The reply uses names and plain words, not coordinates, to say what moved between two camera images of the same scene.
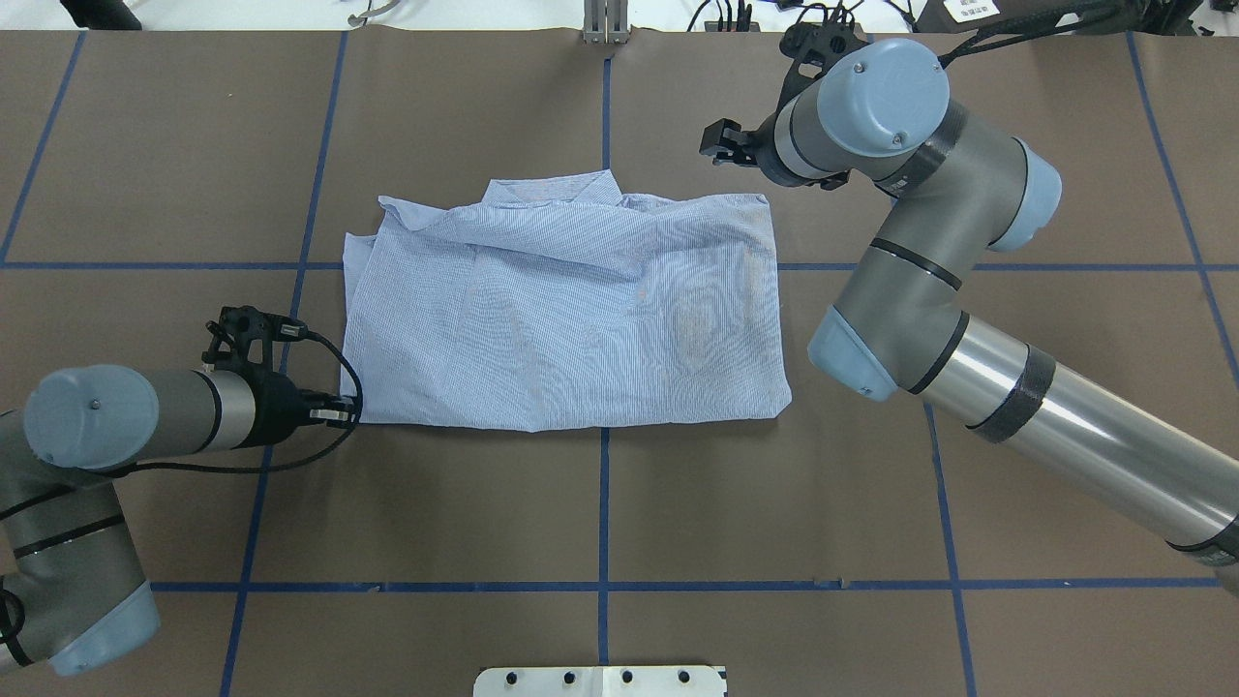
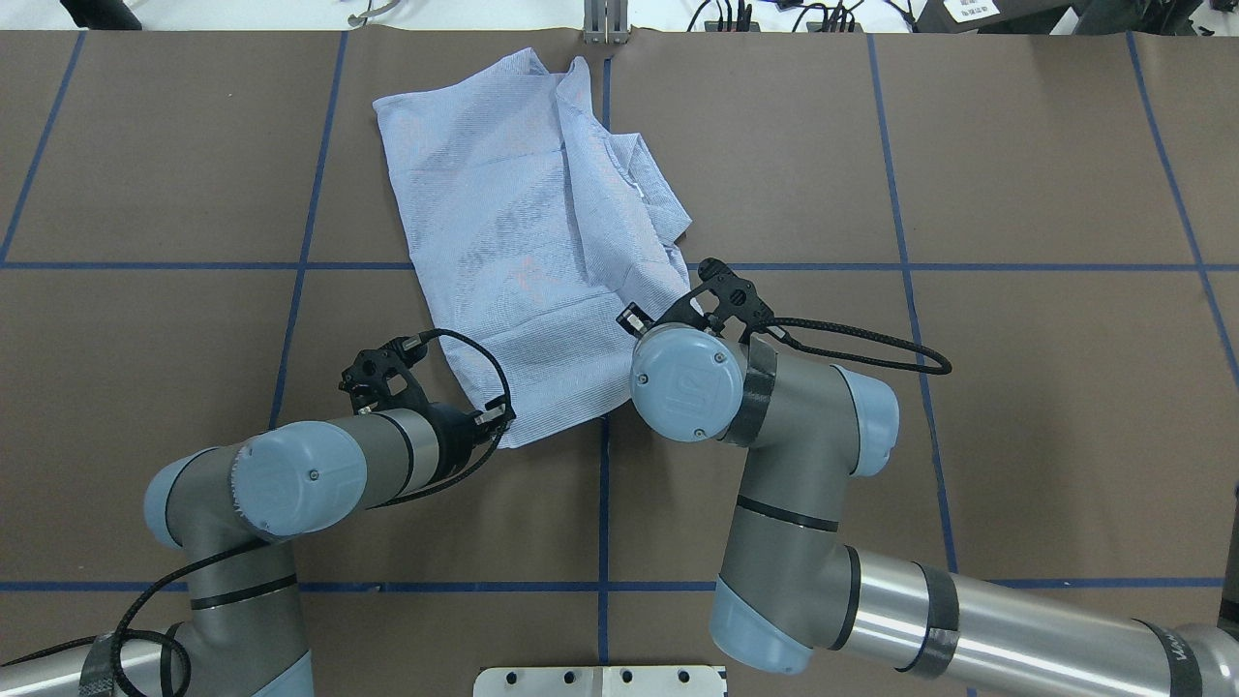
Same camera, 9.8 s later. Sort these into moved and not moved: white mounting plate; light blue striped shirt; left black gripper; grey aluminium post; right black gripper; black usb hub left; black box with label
Moved: left black gripper; light blue striped shirt; right black gripper
Not moved: white mounting plate; grey aluminium post; black usb hub left; black box with label
